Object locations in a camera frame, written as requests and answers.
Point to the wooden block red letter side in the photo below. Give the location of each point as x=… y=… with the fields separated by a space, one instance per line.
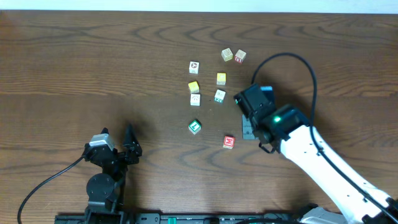
x=240 y=56

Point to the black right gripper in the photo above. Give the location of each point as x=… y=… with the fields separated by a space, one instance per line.
x=251 y=122

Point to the white block green N side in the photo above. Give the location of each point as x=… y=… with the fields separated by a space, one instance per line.
x=219 y=96

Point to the red letter M block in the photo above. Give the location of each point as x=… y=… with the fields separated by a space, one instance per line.
x=229 y=142

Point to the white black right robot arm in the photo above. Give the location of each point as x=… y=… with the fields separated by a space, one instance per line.
x=291 y=133

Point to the yellow letter W block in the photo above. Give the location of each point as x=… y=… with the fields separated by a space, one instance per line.
x=194 y=87

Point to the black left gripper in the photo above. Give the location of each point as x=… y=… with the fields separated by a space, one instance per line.
x=119 y=155

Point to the white block soccer ball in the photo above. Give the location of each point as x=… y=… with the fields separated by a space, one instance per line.
x=193 y=67

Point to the wooden block yellow trim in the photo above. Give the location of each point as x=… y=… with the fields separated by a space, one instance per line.
x=227 y=54

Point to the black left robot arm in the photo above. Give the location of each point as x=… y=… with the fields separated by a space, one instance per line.
x=106 y=190

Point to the yellow letter G block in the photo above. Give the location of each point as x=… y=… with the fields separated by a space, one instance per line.
x=221 y=78

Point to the green letter L block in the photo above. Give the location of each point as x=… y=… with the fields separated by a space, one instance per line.
x=194 y=127

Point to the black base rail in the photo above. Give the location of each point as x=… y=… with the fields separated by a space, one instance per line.
x=156 y=218

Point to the white block airplane picture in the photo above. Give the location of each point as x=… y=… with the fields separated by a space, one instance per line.
x=195 y=99

